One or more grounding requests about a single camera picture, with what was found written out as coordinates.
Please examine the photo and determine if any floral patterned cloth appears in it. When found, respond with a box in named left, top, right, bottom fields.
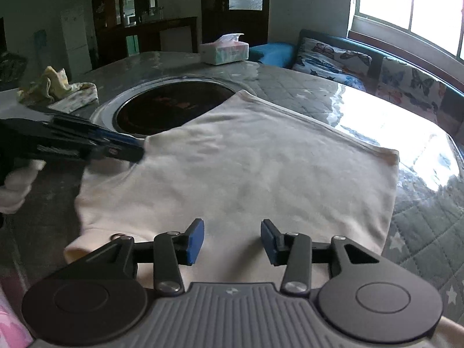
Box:
left=49, top=81, right=99, bottom=112

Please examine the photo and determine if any dark door with frosted glass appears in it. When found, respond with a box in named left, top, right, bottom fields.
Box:
left=201, top=0, right=271, bottom=44

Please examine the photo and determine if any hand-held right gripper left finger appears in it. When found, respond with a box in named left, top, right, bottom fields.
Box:
left=69, top=218, right=205, bottom=297

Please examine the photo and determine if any round black induction cooktop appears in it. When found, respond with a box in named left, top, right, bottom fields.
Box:
left=90, top=75, right=258, bottom=138

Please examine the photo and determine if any white refrigerator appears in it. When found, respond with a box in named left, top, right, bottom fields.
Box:
left=60, top=7, right=93, bottom=74

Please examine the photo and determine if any person's left hand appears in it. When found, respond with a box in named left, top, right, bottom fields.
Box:
left=0, top=159, right=46, bottom=214

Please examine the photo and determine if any cream shirt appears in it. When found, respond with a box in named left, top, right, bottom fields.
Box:
left=64, top=90, right=464, bottom=348

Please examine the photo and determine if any large window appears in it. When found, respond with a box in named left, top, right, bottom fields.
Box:
left=346, top=0, right=464, bottom=60

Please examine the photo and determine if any dark wooden cabinet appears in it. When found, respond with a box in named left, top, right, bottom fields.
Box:
left=90, top=0, right=199, bottom=69

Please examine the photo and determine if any butterfly print cushion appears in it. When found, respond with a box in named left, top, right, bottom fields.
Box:
left=375, top=56, right=448, bottom=121
left=292, top=37, right=373, bottom=91

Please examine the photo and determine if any pink cloth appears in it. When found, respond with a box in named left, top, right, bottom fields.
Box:
left=0, top=286, right=34, bottom=348

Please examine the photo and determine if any white tissue box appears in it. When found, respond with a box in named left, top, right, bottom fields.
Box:
left=199, top=33, right=250, bottom=66

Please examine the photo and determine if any yellowish crumpled cloth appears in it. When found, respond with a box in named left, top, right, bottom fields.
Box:
left=18, top=66, right=73, bottom=101

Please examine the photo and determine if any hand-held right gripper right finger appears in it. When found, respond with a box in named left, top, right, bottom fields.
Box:
left=261, top=219, right=390, bottom=295

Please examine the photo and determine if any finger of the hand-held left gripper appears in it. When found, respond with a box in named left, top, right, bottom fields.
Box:
left=89, top=125, right=146, bottom=150
left=86, top=143, right=144, bottom=163

